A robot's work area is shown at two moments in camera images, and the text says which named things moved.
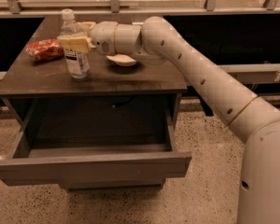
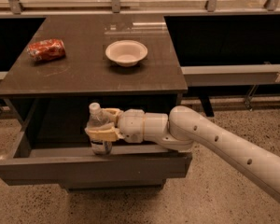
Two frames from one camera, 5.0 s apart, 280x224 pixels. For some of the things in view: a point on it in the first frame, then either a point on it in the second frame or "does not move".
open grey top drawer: [94, 139] does not move
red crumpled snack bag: [43, 50] does not move
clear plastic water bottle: [77, 63] → [98, 119]
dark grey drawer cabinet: [116, 129] does not move
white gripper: [103, 37] → [131, 125]
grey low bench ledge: [258, 74] does not move
